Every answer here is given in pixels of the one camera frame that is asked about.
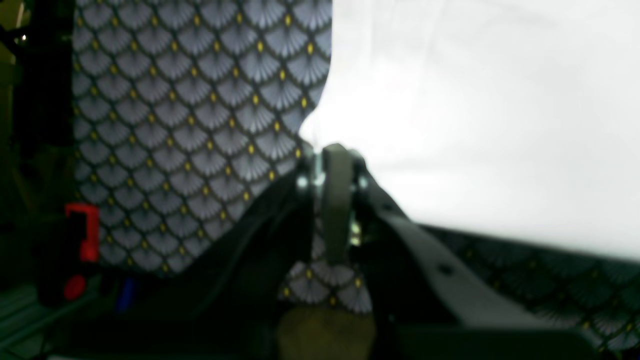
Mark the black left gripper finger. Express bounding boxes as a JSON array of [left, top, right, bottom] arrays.
[[321, 144, 354, 265]]

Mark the white T-shirt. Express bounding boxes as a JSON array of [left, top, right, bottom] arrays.
[[300, 0, 640, 262]]

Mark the fan-patterned grey table cloth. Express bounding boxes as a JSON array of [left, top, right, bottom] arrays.
[[71, 0, 639, 353]]

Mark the red table clamp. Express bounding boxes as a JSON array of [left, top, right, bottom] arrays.
[[62, 202, 100, 301]]

